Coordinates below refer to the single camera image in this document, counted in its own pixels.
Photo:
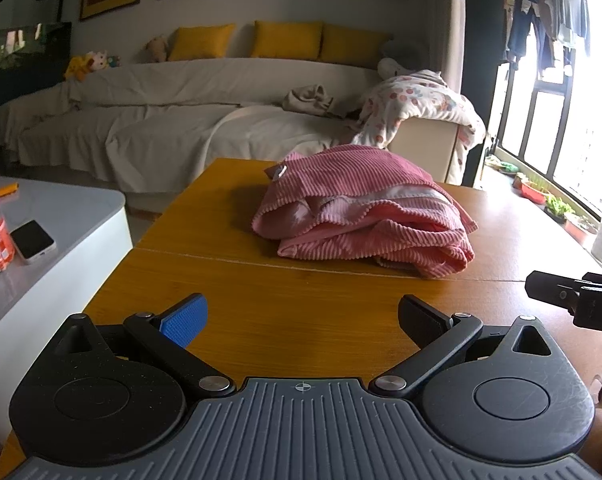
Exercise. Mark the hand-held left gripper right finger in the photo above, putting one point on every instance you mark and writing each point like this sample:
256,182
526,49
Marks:
423,317

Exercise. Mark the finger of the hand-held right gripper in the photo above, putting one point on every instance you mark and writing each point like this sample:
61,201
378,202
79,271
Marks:
551,287

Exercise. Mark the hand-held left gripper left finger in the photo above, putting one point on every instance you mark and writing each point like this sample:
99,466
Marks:
183,320

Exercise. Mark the pink ribbed garment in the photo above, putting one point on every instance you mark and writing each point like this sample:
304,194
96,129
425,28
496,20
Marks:
366,210

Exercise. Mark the hanging laundry clothes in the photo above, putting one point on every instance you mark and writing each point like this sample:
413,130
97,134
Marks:
541,10

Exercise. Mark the terracotta plant pot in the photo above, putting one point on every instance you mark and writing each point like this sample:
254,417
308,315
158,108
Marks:
581,227

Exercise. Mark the small green potted plant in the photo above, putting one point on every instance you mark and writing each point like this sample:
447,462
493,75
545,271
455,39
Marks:
556,207

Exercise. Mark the red plant pot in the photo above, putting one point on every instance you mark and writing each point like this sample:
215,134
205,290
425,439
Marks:
532,192

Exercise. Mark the white coffee table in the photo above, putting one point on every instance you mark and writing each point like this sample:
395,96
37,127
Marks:
56,285

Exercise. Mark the white device black screen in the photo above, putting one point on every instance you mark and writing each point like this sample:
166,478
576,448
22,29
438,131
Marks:
33,241

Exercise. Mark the beige covered sofa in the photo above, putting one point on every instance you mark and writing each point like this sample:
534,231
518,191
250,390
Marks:
156,110

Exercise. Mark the floral print blanket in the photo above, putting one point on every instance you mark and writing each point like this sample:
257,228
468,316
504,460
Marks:
411,105

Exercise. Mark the small orange object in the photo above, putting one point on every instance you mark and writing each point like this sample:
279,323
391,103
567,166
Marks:
9,190

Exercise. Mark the grey pillow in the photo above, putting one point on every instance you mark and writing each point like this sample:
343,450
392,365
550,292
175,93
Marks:
403,55

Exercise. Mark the beige teddy bear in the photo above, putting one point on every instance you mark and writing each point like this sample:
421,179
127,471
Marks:
157,49

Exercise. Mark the white cow plush toy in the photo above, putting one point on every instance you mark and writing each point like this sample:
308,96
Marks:
97,60

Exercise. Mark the yellow plush toy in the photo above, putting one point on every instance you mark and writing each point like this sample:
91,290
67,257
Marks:
77,67

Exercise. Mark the yellow sofa cushion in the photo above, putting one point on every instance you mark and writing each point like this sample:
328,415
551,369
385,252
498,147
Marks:
353,46
201,42
287,40

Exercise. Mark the beige curtain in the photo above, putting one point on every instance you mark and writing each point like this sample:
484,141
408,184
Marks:
453,25

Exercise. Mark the glass fish tank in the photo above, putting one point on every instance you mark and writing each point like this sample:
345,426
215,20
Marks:
21,35

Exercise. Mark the black window frame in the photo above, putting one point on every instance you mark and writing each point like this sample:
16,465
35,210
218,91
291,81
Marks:
531,135

